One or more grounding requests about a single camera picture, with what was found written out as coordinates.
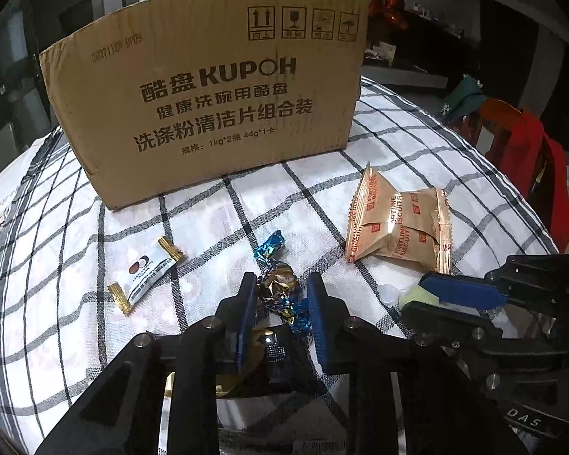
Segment tan fortune biscuit packet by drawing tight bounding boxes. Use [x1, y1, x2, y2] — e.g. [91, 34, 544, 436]
[345, 165, 453, 274]

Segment pale green jelly cup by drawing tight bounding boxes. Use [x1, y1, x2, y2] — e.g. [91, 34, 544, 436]
[397, 284, 440, 310]

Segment green cloth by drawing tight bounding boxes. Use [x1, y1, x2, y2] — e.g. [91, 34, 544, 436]
[440, 74, 487, 122]

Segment blue gold candy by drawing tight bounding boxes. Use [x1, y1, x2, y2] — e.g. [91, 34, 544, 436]
[254, 230, 311, 338]

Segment white gold sachet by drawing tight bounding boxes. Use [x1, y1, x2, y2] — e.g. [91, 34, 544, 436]
[108, 236, 185, 315]

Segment red heart balloons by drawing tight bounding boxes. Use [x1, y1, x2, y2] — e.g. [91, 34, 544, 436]
[369, 0, 408, 33]

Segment checkered tablecloth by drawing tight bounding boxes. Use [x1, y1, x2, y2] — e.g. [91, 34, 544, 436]
[0, 81, 557, 453]

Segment red wooden chair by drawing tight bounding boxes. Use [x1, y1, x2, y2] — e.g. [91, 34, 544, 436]
[473, 97, 569, 255]

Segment brown cardboard box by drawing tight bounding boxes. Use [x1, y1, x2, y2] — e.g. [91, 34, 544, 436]
[40, 0, 370, 210]

